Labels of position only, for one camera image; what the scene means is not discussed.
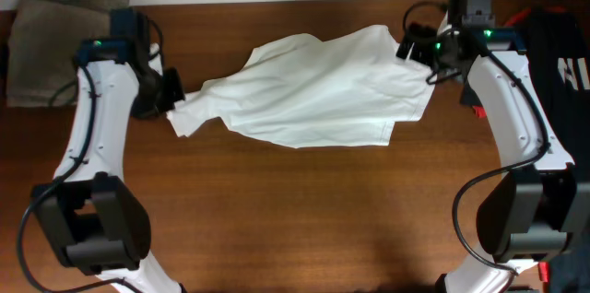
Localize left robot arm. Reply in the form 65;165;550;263
21;7;185;292

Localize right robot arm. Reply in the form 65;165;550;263
397;0;589;293

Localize right black cable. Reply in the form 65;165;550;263
401;0;552;278

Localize folded khaki trousers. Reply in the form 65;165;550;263
6;0;130;108

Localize white t-shirt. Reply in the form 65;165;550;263
167;25;434;148

